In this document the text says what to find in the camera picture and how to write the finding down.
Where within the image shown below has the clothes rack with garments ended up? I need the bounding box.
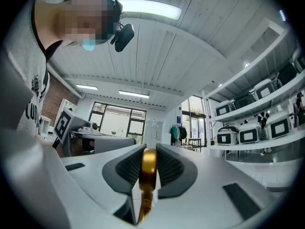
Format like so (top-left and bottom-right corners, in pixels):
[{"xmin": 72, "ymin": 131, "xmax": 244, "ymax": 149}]
[{"xmin": 170, "ymin": 125, "xmax": 188, "ymax": 146}]

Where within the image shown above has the white locker cabinet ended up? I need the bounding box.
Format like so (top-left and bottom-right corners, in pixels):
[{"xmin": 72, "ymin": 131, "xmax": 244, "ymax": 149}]
[{"xmin": 146, "ymin": 120, "xmax": 165, "ymax": 146}]

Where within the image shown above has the gold metal ring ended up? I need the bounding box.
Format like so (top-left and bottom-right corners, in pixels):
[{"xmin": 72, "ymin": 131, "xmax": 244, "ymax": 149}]
[{"xmin": 137, "ymin": 148, "xmax": 158, "ymax": 225}]

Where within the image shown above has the person's head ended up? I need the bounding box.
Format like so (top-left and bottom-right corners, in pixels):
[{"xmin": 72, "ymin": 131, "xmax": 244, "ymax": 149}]
[{"xmin": 34, "ymin": 0, "xmax": 123, "ymax": 48}]

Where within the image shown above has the light blue face mask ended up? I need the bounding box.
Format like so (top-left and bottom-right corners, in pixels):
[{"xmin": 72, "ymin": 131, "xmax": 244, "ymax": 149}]
[{"xmin": 81, "ymin": 39, "xmax": 96, "ymax": 52}]

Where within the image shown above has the person's grey printed t-shirt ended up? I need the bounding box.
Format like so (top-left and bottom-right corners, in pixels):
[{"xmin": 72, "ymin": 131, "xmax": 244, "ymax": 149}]
[{"xmin": 4, "ymin": 0, "xmax": 51, "ymax": 138}]

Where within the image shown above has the small dark side table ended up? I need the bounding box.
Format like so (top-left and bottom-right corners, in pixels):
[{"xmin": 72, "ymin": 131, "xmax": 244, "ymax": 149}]
[{"xmin": 187, "ymin": 137, "xmax": 203, "ymax": 153}]

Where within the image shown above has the white metal shelf unit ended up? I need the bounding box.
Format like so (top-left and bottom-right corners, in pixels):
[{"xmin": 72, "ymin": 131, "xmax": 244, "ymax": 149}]
[{"xmin": 202, "ymin": 18, "xmax": 305, "ymax": 162}]

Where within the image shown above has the glass entrance door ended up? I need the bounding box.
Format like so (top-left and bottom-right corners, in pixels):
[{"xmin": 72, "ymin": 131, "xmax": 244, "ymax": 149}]
[{"xmin": 181, "ymin": 95, "xmax": 207, "ymax": 150}]

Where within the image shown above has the dark head-mounted camera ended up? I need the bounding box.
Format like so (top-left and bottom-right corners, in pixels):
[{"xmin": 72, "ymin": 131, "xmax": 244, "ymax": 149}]
[{"xmin": 110, "ymin": 22, "xmax": 135, "ymax": 53}]

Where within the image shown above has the black framed window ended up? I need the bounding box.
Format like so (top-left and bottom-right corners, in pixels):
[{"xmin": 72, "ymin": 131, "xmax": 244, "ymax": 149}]
[{"xmin": 89, "ymin": 101, "xmax": 147, "ymax": 143}]

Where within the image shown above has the group of boxy appliances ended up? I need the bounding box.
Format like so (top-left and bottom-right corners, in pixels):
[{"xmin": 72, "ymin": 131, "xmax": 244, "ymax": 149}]
[{"xmin": 215, "ymin": 48, "xmax": 305, "ymax": 146}]

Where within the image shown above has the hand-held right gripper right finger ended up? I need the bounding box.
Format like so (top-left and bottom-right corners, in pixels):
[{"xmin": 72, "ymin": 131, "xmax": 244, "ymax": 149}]
[{"xmin": 147, "ymin": 143, "xmax": 288, "ymax": 227}]

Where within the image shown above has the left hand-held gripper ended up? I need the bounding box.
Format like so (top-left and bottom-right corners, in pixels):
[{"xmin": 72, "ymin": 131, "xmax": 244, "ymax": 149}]
[{"xmin": 52, "ymin": 105, "xmax": 137, "ymax": 155}]

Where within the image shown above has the large ceiling light panel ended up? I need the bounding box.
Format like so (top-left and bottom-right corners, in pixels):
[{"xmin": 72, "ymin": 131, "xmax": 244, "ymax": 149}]
[{"xmin": 117, "ymin": 0, "xmax": 183, "ymax": 21}]

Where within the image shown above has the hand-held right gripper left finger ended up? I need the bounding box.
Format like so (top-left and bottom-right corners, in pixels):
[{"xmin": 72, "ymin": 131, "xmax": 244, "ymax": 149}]
[{"xmin": 61, "ymin": 144, "xmax": 147, "ymax": 225}]

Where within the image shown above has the white open bookshelf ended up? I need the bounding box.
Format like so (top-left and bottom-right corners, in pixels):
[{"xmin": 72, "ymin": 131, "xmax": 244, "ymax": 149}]
[{"xmin": 56, "ymin": 98, "xmax": 77, "ymax": 119}]

